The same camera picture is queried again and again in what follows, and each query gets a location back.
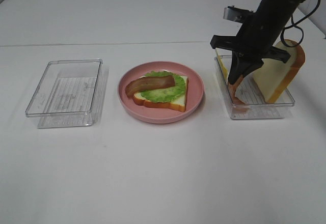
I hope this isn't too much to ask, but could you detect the left clear plastic tray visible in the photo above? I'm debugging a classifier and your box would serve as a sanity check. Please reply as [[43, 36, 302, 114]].
[[25, 59, 104, 129]]

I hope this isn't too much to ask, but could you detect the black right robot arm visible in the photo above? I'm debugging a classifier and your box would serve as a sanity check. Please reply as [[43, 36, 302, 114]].
[[210, 0, 305, 85]]

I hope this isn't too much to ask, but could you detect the pink round plate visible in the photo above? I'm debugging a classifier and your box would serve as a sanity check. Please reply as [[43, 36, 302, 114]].
[[118, 61, 204, 124]]

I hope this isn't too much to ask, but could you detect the clear plastic tray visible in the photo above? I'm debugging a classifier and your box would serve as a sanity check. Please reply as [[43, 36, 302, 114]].
[[214, 55, 295, 120], [25, 59, 104, 129]]

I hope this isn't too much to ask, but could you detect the brown bacon strip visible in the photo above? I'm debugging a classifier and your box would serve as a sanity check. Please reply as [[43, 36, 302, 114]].
[[125, 75, 175, 98]]

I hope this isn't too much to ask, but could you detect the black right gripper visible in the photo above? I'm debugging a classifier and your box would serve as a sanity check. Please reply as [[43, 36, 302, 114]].
[[210, 18, 290, 85]]

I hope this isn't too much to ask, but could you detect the green lettuce leaf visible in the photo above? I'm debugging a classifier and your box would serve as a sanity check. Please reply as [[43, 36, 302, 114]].
[[138, 71, 187, 103]]

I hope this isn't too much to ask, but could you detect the bread slice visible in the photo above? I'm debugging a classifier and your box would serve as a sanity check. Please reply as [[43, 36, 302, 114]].
[[132, 77, 189, 112], [252, 39, 306, 103]]

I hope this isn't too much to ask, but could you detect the yellow cheese slice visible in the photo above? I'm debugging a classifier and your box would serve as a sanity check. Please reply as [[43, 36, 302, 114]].
[[215, 49, 228, 83]]

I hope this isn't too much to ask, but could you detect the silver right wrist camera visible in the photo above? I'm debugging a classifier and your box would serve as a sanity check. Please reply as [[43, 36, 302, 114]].
[[223, 6, 255, 23]]

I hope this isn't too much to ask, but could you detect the right clear plastic tray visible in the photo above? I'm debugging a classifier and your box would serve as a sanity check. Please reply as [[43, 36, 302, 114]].
[[214, 55, 295, 120]]

